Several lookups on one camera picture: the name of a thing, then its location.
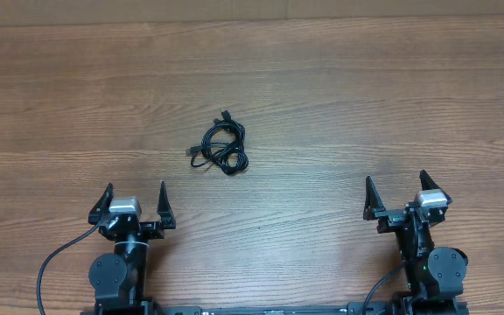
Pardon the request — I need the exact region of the black USB-A cable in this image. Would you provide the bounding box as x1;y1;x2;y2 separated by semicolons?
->
190;109;249;177

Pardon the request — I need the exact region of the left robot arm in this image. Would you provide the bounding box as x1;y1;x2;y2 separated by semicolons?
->
87;184;176;314

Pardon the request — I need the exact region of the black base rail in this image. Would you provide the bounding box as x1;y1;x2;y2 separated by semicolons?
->
157;302;392;315

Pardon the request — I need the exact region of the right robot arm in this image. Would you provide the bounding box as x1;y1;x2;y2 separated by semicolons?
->
360;170;469;314

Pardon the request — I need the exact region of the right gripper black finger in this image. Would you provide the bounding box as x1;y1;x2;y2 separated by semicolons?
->
419;170;452;205
363;176;386;221

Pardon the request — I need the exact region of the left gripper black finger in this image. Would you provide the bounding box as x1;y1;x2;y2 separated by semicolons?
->
157;181;176;229
87;183;114;225

